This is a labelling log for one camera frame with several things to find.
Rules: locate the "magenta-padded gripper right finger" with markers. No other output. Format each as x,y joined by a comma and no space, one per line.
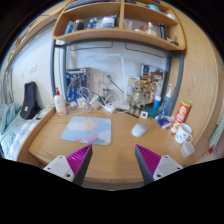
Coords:
150,163

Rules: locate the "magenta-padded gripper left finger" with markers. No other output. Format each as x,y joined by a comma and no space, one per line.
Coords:
78,163

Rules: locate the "light grey computer mouse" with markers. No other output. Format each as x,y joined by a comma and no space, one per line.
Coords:
139,130

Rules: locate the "sky print mouse pad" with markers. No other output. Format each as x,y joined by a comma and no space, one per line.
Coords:
86,130

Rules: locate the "clear plastic cup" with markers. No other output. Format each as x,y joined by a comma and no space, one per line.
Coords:
187,149

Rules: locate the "white mug with face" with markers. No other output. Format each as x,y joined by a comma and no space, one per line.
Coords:
182,133

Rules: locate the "blue tissue pack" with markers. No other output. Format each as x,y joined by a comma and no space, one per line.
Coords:
163,121

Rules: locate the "small white cube clock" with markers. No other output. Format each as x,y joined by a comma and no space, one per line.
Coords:
144,115

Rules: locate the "teal round container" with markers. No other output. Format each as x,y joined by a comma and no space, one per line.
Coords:
153,112

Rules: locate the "black ruler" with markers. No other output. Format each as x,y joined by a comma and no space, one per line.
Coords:
132,114

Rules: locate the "red chips can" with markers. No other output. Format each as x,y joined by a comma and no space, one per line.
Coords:
180,116

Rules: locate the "white bottle with red cap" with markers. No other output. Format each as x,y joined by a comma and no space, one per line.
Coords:
60,104

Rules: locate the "blue and white tube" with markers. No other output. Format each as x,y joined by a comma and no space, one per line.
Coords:
157,101

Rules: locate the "white power strip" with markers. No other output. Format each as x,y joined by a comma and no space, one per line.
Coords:
108,107

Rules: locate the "white charger block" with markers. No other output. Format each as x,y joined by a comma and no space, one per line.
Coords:
95,101

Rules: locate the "blue spray bottle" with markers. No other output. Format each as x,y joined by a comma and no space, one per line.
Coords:
167,101

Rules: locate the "beige brick-built figure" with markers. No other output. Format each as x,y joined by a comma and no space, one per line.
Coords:
136,96

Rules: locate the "bed with teal blanket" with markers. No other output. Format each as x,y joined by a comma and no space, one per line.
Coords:
10,130

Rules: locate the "clear glass jar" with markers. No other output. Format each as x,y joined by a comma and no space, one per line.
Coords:
106,92

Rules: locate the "blue robot model kit box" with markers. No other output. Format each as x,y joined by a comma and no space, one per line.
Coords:
76,83

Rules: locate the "black bag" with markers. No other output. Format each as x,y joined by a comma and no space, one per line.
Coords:
29,100

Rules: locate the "white desk lamp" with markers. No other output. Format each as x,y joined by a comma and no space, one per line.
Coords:
124,83

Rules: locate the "beige card with blue print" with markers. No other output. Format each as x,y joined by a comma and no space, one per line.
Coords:
134,80

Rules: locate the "colourful figure box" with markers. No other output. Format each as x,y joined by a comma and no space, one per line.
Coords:
152,78

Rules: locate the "white wall socket plate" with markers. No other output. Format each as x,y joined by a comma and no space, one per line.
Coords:
98,80

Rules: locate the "white wall switch plate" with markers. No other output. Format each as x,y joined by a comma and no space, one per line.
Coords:
32,69

